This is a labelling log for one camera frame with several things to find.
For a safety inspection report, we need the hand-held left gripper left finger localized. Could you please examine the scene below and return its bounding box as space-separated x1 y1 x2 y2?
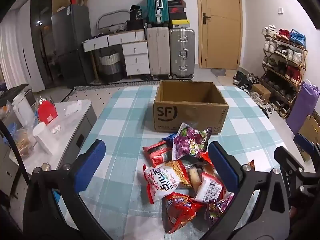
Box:
24 139 107 240

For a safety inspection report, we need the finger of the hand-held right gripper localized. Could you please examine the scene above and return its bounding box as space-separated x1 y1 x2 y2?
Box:
274 146 309 190
293 133 320 173

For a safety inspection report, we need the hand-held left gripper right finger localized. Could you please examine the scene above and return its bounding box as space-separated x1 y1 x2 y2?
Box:
201 141 292 240

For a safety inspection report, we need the white red diagram packet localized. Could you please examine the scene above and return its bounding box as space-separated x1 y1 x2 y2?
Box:
194 172 225 204

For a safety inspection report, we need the cream roll clear packet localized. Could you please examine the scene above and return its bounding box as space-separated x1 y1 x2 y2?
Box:
185 164 204 189

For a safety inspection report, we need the large purple snack bag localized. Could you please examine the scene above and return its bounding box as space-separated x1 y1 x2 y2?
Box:
173 122 212 160

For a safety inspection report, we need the brown cardboard box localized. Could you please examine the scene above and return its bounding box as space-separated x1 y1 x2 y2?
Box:
153 80 229 133

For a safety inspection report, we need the blue snack packet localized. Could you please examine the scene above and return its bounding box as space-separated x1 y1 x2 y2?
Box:
162 133 179 145

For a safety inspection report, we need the red foil snack packet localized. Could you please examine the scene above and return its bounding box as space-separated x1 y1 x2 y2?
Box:
199 152 220 174

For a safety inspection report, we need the grey side table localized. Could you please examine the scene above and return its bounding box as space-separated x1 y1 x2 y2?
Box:
0 99 98 205

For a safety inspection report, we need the yellow noodle snack packet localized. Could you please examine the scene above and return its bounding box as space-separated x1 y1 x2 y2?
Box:
165 160 193 188

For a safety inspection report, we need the small purple snack bag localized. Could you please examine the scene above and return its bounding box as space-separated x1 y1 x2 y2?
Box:
205 194 235 228

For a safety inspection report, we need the white cup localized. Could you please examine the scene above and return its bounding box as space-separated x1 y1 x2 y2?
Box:
32 122 54 155

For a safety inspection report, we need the white tissue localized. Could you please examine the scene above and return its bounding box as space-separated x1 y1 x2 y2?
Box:
65 101 83 115

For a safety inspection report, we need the red gift box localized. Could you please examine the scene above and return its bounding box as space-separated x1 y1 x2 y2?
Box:
37 99 58 125

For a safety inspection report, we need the red chips bag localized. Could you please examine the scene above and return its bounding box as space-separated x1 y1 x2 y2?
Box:
164 192 204 234

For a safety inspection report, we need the dotted beige rug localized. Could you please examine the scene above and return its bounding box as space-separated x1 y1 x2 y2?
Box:
57 80 160 103

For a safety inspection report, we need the red black striped snack packet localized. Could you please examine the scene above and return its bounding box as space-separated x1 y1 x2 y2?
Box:
142 140 174 168

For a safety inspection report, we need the white red snack bag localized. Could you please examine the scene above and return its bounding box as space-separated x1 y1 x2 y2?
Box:
143 164 185 204

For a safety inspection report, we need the small plain cardboard box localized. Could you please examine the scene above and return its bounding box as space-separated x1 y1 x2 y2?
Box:
251 84 272 102

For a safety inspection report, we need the clear plastic food bag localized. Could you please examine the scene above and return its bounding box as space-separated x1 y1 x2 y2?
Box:
15 127 38 158

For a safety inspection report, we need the dark shoes pile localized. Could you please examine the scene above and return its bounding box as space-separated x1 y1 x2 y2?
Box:
232 70 262 93

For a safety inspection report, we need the white kettle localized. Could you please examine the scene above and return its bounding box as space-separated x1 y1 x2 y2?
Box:
12 94 34 128

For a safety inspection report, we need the shoe rack with shoes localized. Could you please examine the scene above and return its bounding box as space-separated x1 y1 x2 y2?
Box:
261 25 307 118

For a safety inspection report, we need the woven laundry basket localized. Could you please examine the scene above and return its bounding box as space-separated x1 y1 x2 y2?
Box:
99 50 123 83

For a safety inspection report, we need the dark cloth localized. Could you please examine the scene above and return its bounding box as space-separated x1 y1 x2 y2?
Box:
0 84 33 105

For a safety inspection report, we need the white drawer desk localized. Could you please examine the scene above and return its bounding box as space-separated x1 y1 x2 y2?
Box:
82 29 150 77

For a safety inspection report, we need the silver suitcase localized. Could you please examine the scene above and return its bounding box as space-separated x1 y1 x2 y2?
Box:
169 27 196 79

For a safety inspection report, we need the grey refrigerator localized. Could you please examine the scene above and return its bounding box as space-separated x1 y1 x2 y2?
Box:
51 4 95 85

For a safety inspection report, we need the beige suitcase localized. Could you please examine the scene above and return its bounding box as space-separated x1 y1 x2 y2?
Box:
146 27 170 79

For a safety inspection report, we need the wooden door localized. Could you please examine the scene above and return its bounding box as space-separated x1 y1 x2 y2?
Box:
195 0 244 70

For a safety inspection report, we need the white mesh basket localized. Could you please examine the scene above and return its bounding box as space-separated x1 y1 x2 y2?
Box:
109 23 128 33

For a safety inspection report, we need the black printed paper bag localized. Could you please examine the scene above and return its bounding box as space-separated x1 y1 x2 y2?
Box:
129 5 142 22

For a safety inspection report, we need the black shoe box red stripe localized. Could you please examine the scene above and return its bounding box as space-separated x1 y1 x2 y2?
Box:
167 0 187 8

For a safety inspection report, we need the teal suitcase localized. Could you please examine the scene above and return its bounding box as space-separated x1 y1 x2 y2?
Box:
146 0 168 27

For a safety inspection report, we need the black cable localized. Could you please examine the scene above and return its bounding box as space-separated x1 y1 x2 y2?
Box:
0 120 28 180

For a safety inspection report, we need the white curved rail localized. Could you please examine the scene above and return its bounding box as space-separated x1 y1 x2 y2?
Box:
96 9 130 33

